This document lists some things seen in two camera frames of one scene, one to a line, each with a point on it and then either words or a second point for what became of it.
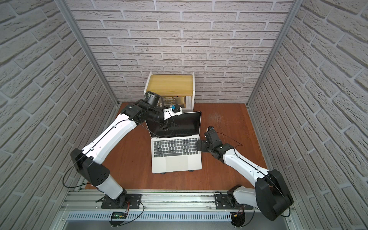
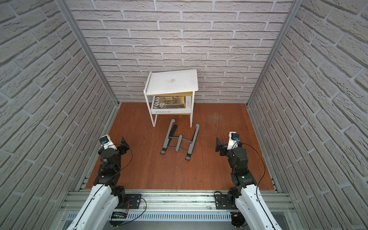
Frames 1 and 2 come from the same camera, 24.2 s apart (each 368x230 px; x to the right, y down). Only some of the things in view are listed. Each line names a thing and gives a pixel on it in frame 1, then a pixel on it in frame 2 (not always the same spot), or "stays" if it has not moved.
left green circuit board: (119, 215) stays
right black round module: (237, 218) stays
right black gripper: (200, 143) → (221, 149)
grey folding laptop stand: (164, 173) → (178, 142)
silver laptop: (176, 150) → (172, 81)
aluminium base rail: (162, 205) stays
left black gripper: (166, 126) → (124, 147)
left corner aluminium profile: (65, 7) stays
